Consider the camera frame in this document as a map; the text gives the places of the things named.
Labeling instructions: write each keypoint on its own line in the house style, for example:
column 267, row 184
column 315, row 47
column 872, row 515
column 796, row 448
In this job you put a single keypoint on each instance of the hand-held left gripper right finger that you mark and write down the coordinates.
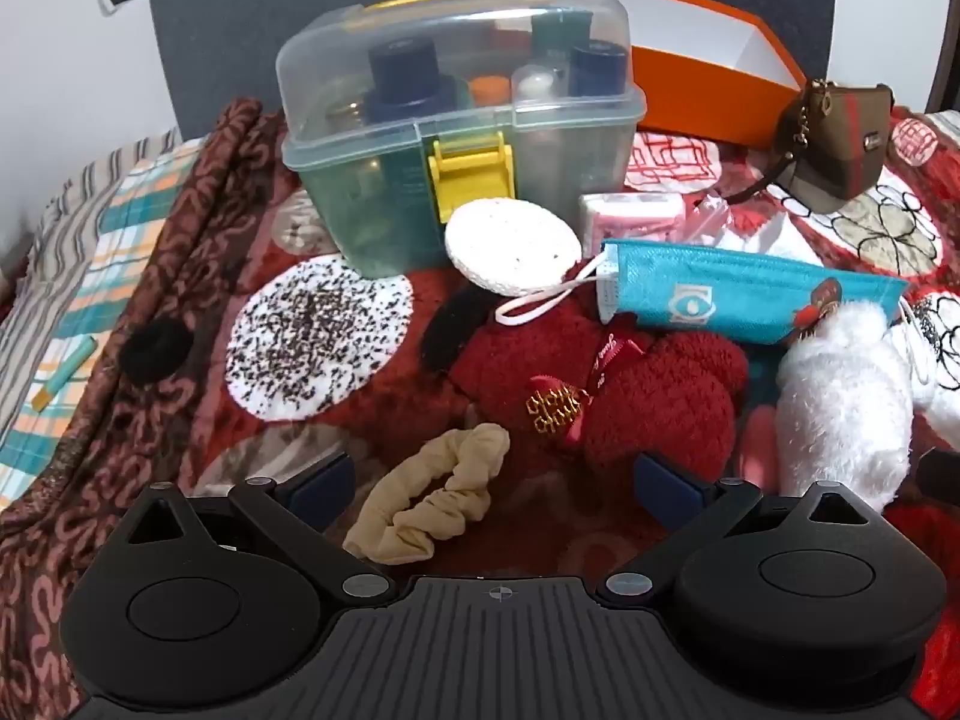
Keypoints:
column 666, row 484

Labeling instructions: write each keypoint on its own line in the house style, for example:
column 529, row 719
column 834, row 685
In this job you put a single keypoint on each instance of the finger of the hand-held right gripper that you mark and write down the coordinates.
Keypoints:
column 943, row 472

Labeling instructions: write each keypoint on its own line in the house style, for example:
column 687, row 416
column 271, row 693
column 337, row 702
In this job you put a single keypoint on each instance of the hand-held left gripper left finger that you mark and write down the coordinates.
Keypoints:
column 324, row 481

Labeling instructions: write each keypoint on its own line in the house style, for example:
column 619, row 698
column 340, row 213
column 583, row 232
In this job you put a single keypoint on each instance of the red fluffy socks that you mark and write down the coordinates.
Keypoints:
column 660, row 405

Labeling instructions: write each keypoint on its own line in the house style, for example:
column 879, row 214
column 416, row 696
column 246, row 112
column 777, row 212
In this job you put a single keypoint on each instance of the beige scrunchie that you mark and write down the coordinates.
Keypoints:
column 420, row 521

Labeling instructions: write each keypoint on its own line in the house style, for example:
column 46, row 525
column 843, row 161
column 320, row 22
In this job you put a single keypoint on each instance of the white plush toy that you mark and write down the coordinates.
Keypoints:
column 840, row 412

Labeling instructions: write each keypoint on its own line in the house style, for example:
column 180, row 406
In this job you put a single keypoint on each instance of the orange cardboard box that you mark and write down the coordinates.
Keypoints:
column 697, row 86

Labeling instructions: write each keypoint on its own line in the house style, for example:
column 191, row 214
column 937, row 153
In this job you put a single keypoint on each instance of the pink soft item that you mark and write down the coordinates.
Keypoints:
column 759, row 454

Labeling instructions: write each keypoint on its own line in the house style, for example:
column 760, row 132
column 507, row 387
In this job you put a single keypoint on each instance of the blue face mask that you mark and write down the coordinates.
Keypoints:
column 697, row 285

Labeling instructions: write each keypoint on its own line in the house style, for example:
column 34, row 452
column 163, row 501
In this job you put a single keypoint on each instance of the black fluffy hair band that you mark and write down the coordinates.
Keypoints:
column 454, row 322

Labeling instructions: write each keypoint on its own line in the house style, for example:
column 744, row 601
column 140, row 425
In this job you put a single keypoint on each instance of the black scrunchie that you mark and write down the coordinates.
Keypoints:
column 154, row 349

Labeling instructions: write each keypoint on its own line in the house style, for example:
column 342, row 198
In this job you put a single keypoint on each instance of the red patterned blanket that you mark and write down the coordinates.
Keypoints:
column 225, row 255

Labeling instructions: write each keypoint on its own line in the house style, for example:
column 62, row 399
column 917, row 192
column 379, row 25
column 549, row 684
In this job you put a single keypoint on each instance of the pink tissue packet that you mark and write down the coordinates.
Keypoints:
column 630, row 216

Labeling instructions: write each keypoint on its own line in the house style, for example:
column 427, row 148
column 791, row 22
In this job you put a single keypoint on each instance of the clear plastic wrapper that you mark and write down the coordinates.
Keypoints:
column 705, row 216

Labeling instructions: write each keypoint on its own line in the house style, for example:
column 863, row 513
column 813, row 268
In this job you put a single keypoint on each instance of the green and orange marker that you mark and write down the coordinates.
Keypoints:
column 64, row 373

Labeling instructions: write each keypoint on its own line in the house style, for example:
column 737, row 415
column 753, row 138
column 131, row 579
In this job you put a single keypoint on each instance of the white round crochet pad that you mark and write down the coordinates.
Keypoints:
column 510, row 247

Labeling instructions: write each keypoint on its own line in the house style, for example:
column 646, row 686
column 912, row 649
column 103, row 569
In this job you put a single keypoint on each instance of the clear plastic storage box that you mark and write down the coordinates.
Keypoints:
column 360, row 195

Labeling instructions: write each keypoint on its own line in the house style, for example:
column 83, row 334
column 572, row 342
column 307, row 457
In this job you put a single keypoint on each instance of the plaid bed sheet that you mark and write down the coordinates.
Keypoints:
column 82, row 262

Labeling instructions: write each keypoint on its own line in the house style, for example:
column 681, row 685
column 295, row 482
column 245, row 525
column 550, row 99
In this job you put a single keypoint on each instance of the glass jar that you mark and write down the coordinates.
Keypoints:
column 345, row 116

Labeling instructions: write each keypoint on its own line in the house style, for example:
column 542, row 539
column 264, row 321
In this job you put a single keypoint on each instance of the large dark blue bottle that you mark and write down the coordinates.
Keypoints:
column 409, row 79

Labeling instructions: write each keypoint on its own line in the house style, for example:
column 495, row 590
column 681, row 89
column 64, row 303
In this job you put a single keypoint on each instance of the small dark blue bottle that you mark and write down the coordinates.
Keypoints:
column 598, row 67

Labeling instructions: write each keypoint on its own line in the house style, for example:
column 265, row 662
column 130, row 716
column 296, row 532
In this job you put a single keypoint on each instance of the white cap bottle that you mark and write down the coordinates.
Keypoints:
column 534, row 80

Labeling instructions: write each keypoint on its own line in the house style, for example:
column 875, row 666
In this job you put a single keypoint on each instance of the orange cap bottle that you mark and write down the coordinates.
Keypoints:
column 489, row 90

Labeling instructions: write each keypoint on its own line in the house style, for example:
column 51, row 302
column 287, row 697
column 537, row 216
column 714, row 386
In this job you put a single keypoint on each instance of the green bottle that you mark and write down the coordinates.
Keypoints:
column 561, row 30

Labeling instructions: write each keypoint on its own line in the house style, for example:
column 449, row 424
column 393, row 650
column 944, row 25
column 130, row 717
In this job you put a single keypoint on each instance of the grey padded headboard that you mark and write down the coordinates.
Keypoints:
column 247, row 7

